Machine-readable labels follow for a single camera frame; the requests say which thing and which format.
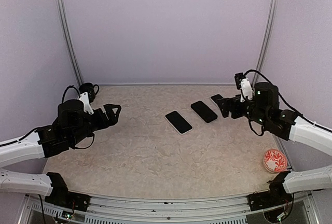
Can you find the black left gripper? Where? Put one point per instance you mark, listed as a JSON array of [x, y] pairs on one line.
[[108, 107]]

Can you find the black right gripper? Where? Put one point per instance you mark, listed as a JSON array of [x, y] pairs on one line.
[[235, 101]]

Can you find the light blue phone case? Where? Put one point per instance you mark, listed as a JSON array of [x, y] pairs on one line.
[[215, 98]]

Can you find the pink clear phone case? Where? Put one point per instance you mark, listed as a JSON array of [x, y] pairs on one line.
[[189, 130]]

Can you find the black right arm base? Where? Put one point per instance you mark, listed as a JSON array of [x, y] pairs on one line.
[[275, 196]]

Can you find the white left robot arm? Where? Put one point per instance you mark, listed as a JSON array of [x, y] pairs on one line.
[[76, 121]]

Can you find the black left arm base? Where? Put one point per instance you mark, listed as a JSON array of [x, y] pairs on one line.
[[61, 196]]

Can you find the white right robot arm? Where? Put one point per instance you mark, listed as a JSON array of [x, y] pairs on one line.
[[260, 104]]

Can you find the dark green mug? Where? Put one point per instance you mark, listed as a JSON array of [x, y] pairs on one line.
[[91, 89]]

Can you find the red patterned white dish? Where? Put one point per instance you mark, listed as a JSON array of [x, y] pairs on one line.
[[275, 161]]

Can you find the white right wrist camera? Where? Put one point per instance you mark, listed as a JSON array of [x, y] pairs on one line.
[[243, 84]]

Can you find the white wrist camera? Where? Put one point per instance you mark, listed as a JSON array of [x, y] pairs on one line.
[[84, 98], [243, 84]]

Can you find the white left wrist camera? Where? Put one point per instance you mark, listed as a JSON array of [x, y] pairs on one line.
[[84, 98]]

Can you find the aluminium front rail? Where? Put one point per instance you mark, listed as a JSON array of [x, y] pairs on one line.
[[102, 209]]

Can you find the right aluminium corner post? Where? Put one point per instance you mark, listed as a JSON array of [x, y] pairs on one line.
[[267, 35]]

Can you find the aluminium corner post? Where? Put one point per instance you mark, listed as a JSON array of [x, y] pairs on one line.
[[68, 41], [267, 35]]

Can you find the left aluminium corner post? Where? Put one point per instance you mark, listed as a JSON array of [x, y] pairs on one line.
[[68, 41]]

